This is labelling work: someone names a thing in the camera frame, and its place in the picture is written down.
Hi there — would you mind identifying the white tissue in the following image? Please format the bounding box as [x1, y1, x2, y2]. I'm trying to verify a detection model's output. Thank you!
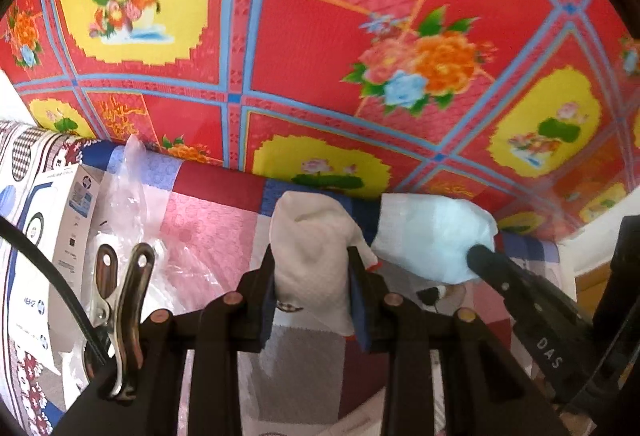
[269, 191, 378, 336]
[372, 193, 498, 284]

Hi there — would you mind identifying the white HP product box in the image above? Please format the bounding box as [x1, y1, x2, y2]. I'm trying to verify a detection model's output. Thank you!
[8, 164, 100, 375]

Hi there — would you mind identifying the plaid heart bed blanket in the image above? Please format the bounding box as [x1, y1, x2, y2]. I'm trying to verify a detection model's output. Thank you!
[0, 118, 566, 436]

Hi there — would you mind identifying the metal spring clip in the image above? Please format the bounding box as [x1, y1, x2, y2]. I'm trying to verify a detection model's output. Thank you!
[89, 242, 155, 402]

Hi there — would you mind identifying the clear plastic bag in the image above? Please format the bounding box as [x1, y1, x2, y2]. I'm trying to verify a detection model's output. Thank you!
[74, 132, 227, 397]

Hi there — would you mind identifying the red floral patterned sheet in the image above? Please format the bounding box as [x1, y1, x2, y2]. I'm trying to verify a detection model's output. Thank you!
[1, 0, 639, 239]

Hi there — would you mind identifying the black cable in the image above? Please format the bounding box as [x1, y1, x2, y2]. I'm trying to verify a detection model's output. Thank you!
[0, 215, 112, 367]

